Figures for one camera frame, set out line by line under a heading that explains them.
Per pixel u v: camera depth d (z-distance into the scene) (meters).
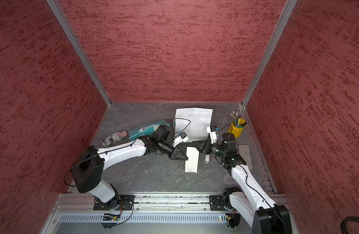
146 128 0.76
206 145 0.69
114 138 0.96
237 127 0.94
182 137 0.72
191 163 0.76
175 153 0.68
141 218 0.71
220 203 0.74
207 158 0.87
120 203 0.73
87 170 0.44
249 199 0.48
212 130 0.72
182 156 0.73
